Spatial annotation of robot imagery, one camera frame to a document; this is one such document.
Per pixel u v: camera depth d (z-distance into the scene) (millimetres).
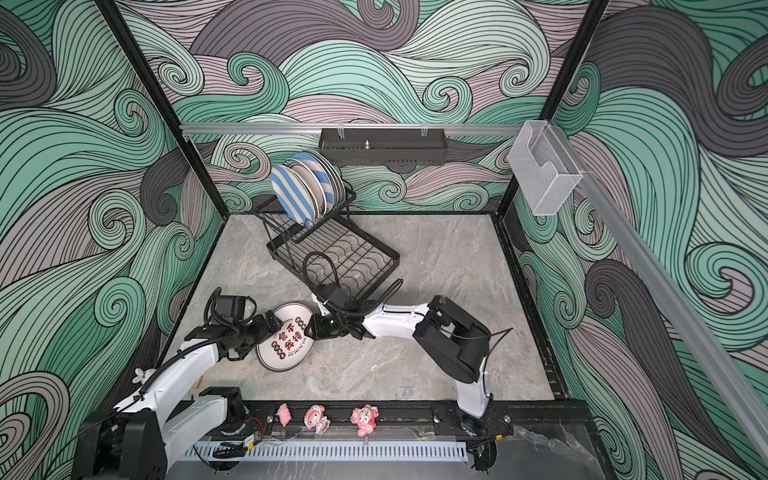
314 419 711
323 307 696
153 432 422
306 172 815
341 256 1057
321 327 745
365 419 699
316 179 796
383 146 949
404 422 743
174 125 925
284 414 727
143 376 726
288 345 835
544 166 794
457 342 468
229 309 671
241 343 707
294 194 849
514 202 1153
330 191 835
